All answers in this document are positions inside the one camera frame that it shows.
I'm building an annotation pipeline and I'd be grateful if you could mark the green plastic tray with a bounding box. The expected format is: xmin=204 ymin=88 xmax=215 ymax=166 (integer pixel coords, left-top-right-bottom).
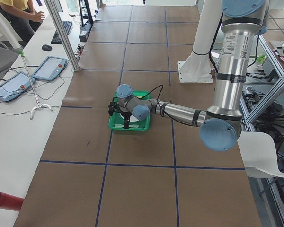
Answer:
xmin=108 ymin=90 xmax=151 ymax=131

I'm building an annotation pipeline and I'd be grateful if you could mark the blue teach pendant near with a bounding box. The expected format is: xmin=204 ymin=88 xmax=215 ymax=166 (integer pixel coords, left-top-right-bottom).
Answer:
xmin=0 ymin=71 xmax=31 ymax=102

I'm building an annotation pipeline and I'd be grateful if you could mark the white round plate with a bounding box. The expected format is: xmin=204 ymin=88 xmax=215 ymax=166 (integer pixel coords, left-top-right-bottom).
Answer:
xmin=119 ymin=113 xmax=139 ymax=122

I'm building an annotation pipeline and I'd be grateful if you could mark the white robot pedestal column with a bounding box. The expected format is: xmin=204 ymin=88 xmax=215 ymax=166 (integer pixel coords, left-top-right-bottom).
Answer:
xmin=178 ymin=0 xmax=222 ymax=83

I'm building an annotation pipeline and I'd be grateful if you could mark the person in yellow shirt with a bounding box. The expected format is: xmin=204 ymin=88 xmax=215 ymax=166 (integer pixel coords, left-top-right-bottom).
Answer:
xmin=0 ymin=0 xmax=45 ymax=44

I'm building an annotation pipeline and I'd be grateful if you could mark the black keyboard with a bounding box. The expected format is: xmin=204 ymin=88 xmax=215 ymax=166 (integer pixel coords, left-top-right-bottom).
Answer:
xmin=50 ymin=21 xmax=73 ymax=44

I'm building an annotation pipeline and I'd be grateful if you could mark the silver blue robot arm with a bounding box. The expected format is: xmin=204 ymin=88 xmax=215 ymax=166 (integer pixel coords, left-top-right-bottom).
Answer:
xmin=109 ymin=0 xmax=269 ymax=151

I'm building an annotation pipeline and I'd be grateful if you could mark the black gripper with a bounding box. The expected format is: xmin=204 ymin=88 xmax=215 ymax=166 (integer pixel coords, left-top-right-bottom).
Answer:
xmin=120 ymin=112 xmax=132 ymax=129

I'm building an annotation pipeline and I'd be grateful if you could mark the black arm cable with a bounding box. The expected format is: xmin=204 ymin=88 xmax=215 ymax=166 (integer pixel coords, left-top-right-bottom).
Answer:
xmin=141 ymin=84 xmax=164 ymax=105

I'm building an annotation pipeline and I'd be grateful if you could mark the red cylinder tube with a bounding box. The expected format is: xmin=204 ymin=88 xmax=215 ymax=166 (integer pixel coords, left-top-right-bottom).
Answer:
xmin=0 ymin=192 xmax=24 ymax=211

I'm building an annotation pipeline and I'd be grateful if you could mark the blue teach pendant far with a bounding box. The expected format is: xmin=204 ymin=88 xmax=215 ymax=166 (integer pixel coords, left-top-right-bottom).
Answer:
xmin=32 ymin=56 xmax=67 ymax=81

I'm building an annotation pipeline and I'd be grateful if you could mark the aluminium frame post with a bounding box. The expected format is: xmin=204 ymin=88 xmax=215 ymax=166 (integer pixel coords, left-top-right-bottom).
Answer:
xmin=44 ymin=0 xmax=80 ymax=72

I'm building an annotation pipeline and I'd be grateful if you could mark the grey office chair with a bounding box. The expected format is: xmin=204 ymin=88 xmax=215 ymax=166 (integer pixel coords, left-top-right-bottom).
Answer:
xmin=0 ymin=47 xmax=18 ymax=80

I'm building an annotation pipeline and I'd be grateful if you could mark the black computer mouse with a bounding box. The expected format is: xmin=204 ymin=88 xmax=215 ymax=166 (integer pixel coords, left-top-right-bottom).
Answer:
xmin=42 ymin=44 xmax=52 ymax=51

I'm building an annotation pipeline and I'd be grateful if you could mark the reacher grabber stick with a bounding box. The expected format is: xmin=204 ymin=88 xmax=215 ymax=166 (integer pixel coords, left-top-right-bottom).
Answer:
xmin=19 ymin=50 xmax=53 ymax=120

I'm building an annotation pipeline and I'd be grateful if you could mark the blue teach pendant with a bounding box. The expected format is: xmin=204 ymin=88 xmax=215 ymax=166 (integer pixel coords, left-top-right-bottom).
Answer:
xmin=32 ymin=56 xmax=67 ymax=81
xmin=0 ymin=71 xmax=31 ymax=102

